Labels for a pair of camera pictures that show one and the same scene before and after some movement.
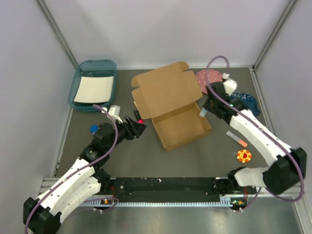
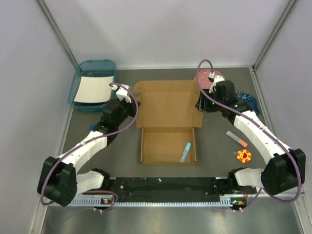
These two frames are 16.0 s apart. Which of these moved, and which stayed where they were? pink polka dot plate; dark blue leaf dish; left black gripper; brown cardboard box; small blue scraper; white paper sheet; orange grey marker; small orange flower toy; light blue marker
Moved: light blue marker; brown cardboard box; left black gripper
Stayed: white paper sheet; small blue scraper; small orange flower toy; dark blue leaf dish; pink polka dot plate; orange grey marker
